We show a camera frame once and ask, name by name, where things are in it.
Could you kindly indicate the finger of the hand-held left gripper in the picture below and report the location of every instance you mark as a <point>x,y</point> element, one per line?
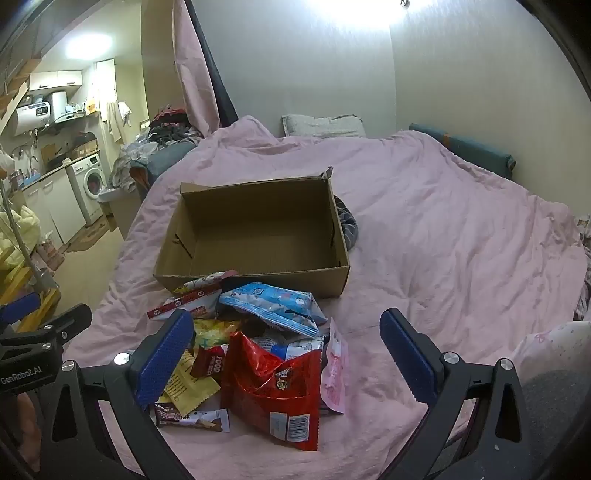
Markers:
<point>18,307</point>
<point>69,318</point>

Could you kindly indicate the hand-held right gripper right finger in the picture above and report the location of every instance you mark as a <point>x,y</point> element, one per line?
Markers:
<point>408,355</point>

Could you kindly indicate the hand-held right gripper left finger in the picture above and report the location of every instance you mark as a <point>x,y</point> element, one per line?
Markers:
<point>164,360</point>

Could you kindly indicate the yellow waffle print packet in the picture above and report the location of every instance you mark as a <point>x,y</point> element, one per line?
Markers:
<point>189,387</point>

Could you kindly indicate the small dark red packet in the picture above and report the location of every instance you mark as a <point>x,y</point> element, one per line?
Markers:
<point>210,362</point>

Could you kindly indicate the yellow chips bag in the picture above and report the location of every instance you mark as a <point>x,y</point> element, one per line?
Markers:
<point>212,332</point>

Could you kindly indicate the red white long packet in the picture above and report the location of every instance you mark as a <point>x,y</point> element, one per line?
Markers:
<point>184,302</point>

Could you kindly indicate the brown chocolate bar packet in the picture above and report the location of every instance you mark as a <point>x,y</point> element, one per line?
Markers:
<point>194,417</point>

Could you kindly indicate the pink snack packet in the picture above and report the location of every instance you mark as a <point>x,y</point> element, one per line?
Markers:
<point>334,378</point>

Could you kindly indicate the red snack bag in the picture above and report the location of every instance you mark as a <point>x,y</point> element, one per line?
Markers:
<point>258,383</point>

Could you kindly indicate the blue white snack bag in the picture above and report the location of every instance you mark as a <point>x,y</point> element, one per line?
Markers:
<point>288,348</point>

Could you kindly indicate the light blue snack bag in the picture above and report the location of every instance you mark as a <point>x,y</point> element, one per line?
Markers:
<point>272,302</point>

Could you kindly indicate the brown cardboard box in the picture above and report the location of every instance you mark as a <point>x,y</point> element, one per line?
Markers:
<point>258,230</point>

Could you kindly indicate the pink basket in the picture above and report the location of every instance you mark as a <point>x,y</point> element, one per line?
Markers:
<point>46,251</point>

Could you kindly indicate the yellow quilt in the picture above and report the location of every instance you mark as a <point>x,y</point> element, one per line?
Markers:
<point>18,230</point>

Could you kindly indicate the brown floor mat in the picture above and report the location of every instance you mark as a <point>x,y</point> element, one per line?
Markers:
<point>92,235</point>

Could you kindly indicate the white base cabinets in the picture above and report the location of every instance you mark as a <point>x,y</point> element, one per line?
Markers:
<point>55,207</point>

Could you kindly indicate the pink blanket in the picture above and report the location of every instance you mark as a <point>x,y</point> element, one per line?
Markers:
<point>438,230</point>

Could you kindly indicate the white basin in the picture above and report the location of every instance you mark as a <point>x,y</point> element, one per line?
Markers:
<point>108,196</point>

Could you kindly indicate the white washing machine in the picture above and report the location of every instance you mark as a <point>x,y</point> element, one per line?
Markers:
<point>92,180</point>

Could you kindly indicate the grey striped garment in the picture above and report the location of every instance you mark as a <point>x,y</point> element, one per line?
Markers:
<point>348,226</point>

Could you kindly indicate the floral pink pillow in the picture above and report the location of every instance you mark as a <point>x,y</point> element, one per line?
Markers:
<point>554,346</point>

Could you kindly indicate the dark grey cloth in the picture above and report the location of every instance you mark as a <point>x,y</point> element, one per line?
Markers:
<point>554,406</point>

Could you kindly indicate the brown carton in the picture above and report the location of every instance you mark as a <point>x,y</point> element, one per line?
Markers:
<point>85,145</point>

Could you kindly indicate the white water heater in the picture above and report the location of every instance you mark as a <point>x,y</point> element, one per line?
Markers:
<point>30,117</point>

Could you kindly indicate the hanging towels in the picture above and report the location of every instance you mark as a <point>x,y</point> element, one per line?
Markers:
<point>115,120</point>

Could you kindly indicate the white range hood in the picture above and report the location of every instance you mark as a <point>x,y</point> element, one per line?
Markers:
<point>57,106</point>

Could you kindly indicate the teal cushion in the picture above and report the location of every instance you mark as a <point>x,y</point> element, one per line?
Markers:
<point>471,150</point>

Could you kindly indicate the pile of clothes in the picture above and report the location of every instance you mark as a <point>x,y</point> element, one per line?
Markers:
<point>166,124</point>

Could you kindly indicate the wooden staircase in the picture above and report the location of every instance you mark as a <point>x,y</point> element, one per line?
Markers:
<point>16,87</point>

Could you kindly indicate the white pillow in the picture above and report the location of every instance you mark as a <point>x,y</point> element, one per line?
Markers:
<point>323,125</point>

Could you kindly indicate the pink hanging sheet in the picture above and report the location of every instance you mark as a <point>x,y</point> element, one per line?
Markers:
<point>194,83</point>

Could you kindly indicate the metal rack frame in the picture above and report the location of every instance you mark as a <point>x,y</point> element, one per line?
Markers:
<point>44,279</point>

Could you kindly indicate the white wall cabinet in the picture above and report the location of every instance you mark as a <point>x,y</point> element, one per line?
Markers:
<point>55,81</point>

